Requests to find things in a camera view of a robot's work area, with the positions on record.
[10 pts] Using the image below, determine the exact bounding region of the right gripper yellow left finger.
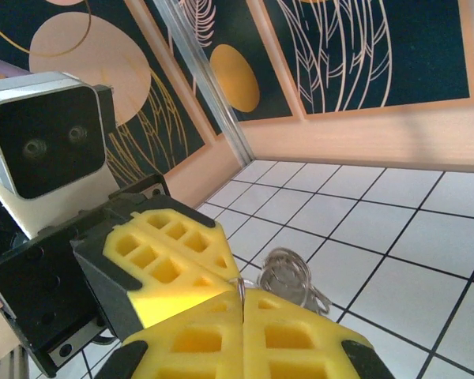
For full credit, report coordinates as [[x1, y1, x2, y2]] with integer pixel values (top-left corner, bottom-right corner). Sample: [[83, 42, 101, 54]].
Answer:
[[97, 293, 245, 379]]

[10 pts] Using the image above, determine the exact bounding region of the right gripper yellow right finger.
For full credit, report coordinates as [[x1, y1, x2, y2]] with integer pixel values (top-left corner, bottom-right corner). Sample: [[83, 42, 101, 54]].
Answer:
[[242, 289, 397, 379]]

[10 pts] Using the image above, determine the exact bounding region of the aluminium frame post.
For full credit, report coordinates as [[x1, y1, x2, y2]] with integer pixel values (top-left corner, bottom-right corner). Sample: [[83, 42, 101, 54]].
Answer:
[[157, 0, 258, 167]]

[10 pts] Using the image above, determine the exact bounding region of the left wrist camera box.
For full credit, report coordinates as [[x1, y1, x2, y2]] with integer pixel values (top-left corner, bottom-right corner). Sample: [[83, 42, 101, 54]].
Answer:
[[0, 71, 115, 238]]

